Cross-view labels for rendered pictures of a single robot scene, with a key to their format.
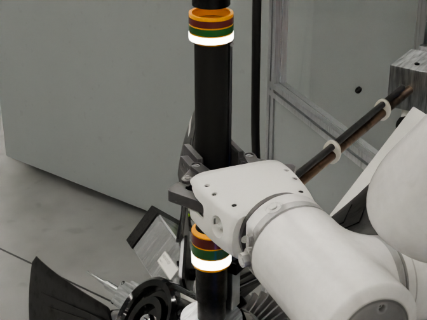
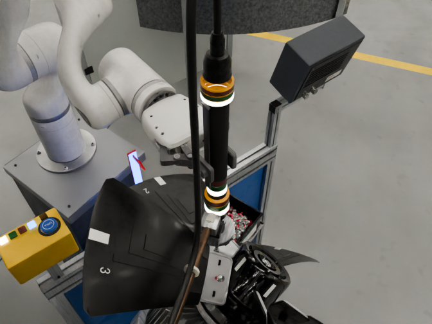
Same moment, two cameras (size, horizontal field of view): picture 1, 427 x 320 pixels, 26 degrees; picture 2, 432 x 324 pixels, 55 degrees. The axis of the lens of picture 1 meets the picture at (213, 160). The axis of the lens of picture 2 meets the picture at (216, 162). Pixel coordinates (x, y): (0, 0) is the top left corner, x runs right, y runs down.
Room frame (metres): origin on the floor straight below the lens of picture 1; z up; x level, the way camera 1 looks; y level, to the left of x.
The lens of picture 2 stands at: (1.26, -0.11, 1.96)
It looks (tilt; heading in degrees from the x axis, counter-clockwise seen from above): 50 degrees down; 165
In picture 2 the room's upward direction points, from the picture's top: straight up
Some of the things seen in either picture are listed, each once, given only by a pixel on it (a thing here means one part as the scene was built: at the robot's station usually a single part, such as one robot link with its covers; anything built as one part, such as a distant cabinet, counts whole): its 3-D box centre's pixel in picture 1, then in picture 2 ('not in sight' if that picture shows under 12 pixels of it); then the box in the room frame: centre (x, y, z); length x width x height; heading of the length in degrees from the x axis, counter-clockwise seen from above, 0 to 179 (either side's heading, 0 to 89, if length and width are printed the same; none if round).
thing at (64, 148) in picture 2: not in sight; (58, 130); (0.27, -0.34, 1.06); 0.19 x 0.19 x 0.18
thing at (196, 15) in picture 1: (210, 26); (217, 89); (0.86, 0.00, 1.62); 0.04 x 0.04 x 0.03
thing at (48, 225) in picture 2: not in sight; (49, 225); (0.62, -0.37, 1.08); 0.04 x 0.04 x 0.02
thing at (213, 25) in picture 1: (210, 18); (217, 83); (0.86, 0.00, 1.63); 0.04 x 0.04 x 0.01
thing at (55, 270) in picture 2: not in sight; (51, 264); (0.64, -0.41, 0.92); 0.03 x 0.03 x 0.12; 23
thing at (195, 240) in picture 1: (211, 235); (216, 195); (0.86, 0.00, 1.39); 0.04 x 0.04 x 0.01
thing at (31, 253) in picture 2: not in sight; (38, 246); (0.64, -0.41, 1.02); 0.16 x 0.10 x 0.11; 113
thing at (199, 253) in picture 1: (211, 245); (216, 199); (0.86, 0.00, 1.37); 0.04 x 0.04 x 0.01
